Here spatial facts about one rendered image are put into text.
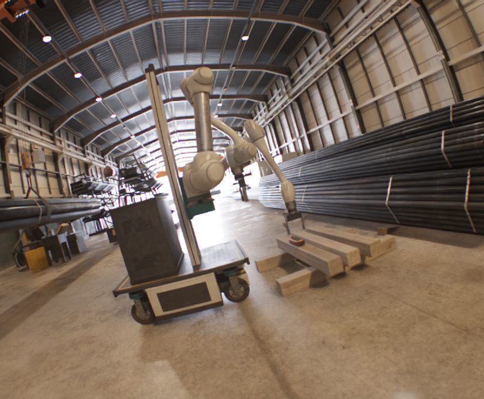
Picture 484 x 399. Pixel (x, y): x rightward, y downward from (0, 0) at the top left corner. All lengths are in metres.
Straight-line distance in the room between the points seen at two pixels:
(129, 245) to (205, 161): 0.75
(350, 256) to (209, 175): 1.00
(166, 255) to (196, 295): 0.32
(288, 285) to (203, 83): 1.37
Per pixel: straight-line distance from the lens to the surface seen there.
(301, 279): 1.80
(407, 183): 2.51
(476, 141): 2.12
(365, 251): 1.88
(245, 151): 1.64
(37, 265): 7.44
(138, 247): 1.77
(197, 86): 1.64
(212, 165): 1.43
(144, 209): 1.73
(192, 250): 1.84
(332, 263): 1.67
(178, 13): 14.03
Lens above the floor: 0.78
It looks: 3 degrees down
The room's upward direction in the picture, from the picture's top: 15 degrees counter-clockwise
